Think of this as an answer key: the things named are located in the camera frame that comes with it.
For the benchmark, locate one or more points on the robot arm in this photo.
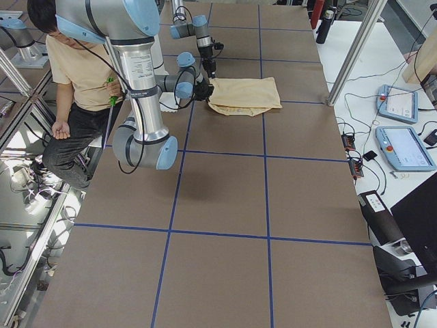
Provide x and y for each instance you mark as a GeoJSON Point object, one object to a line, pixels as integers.
{"type": "Point", "coordinates": [131, 27]}
{"type": "Point", "coordinates": [185, 25]}

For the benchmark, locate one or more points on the seated person beige shirt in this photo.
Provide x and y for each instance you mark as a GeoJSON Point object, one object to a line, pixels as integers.
{"type": "Point", "coordinates": [84, 85]}

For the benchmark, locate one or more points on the orange black usb hub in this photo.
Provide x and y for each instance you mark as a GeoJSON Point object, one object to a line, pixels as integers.
{"type": "Point", "coordinates": [348, 142]}

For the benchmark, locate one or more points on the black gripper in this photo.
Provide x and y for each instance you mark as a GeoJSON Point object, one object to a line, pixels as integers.
{"type": "Point", "coordinates": [205, 91]}
{"type": "Point", "coordinates": [208, 63]}

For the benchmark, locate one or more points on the aluminium frame post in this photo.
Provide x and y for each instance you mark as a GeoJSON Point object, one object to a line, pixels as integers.
{"type": "Point", "coordinates": [363, 33]}

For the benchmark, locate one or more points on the blue teach pendant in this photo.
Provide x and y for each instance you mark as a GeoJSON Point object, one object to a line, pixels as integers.
{"type": "Point", "coordinates": [403, 149]}
{"type": "Point", "coordinates": [397, 103]}

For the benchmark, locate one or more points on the blue teach pendant near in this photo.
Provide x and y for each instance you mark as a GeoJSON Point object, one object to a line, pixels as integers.
{"type": "Point", "coordinates": [403, 149]}

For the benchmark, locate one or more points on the green handled screwdriver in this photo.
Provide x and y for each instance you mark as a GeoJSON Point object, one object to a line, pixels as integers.
{"type": "Point", "coordinates": [112, 102]}

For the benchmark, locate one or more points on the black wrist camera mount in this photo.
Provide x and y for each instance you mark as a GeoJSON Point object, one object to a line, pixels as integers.
{"type": "Point", "coordinates": [218, 46]}

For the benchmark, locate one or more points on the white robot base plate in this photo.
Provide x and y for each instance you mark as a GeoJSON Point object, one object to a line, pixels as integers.
{"type": "Point", "coordinates": [169, 102]}

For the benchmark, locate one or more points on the black water bottle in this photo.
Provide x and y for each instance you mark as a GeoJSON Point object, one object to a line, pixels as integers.
{"type": "Point", "coordinates": [325, 25]}

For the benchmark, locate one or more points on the black box with label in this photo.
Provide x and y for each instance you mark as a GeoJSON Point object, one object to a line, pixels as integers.
{"type": "Point", "coordinates": [382, 228]}

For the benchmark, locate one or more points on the blue teach pendant far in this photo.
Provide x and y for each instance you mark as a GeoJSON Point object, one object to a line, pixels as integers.
{"type": "Point", "coordinates": [397, 103]}

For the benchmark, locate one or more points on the beige long sleeve printed shirt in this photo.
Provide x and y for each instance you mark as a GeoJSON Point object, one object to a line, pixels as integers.
{"type": "Point", "coordinates": [249, 97]}

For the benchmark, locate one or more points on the black monitor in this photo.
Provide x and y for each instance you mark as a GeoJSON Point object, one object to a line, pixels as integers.
{"type": "Point", "coordinates": [415, 215]}

